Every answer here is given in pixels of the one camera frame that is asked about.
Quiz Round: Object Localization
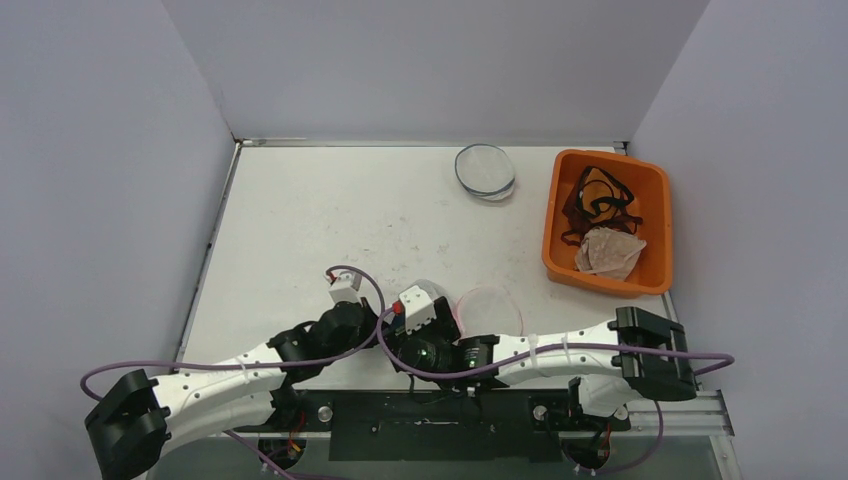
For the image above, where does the blue-trimmed mesh laundry bag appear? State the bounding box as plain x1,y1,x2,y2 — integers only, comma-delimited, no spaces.
454,143,516,202

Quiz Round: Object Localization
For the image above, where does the purple cable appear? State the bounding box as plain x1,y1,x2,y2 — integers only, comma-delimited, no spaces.
79,264,388,403
374,308,737,383

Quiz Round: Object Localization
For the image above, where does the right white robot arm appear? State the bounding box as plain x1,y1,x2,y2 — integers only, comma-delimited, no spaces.
380,307,696,429

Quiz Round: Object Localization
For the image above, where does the beige lace bra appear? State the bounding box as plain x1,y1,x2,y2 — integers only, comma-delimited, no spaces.
575,227,648,281

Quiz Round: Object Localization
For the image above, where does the red bra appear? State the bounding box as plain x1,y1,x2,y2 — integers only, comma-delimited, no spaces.
560,191,644,246

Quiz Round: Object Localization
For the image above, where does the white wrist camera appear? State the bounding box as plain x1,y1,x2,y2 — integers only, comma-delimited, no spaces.
392,280,441,334
328,270,363,304

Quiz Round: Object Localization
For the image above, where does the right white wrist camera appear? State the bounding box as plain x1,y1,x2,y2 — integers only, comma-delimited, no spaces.
392,280,441,334

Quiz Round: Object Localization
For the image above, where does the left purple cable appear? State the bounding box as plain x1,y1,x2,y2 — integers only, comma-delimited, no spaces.
79,264,388,403

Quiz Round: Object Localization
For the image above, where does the orange plastic bin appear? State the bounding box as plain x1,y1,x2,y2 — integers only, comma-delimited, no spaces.
541,149,673,298

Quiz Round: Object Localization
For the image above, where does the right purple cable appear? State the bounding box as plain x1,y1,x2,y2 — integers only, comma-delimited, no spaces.
374,308,737,383

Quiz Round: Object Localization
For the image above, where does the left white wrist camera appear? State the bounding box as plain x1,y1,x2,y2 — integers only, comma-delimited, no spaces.
328,270,363,304

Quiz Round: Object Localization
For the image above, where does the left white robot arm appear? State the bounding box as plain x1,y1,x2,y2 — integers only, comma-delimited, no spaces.
84,299,378,479

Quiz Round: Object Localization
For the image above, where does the pink-trimmed mesh laundry bag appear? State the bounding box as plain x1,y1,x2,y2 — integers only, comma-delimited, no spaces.
409,279,525,337

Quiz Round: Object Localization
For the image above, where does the orange and black bra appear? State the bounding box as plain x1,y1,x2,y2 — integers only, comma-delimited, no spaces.
574,166,642,232

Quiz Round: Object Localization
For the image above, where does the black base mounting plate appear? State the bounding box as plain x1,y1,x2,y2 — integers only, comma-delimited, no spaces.
253,390,631,463

